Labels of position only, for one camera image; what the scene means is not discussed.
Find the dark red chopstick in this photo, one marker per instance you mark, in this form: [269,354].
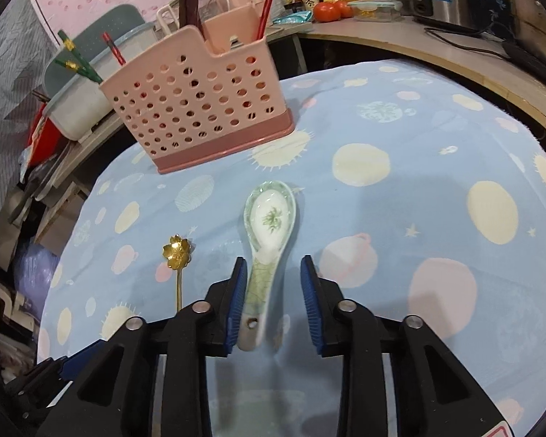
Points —
[184,0]
[194,0]

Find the grey striped cloth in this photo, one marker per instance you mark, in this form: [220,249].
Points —
[9,100]

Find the purple plastic bag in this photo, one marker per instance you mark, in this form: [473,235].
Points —
[36,264]

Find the blue printed tablecloth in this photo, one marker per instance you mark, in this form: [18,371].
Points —
[391,218]

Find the pink plastic utensil holder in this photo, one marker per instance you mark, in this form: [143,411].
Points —
[186,100]

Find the red plastic basin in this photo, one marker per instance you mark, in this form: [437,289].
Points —
[38,136]

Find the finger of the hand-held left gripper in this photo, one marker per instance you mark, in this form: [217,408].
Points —
[79,360]

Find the white plastic basin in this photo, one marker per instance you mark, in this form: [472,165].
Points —
[77,114]

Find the blue snack packet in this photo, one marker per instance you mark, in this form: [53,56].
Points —
[293,18]

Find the red tomato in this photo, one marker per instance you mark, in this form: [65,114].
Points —
[346,8]
[326,11]

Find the bright red chopstick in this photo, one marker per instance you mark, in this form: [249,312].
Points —
[269,0]

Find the glass container green lid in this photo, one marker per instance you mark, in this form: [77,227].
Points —
[375,11]

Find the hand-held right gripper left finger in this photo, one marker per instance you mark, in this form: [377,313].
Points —
[236,305]

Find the gold flower spoon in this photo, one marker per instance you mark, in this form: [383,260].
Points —
[176,249]

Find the green chopstick gold band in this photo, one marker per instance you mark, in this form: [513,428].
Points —
[84,61]
[75,66]

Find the wooden counter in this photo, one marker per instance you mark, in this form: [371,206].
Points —
[437,48]

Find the white ceramic spoon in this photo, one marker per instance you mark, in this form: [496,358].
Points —
[270,218]

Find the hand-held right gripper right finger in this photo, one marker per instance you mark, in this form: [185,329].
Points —
[309,305]

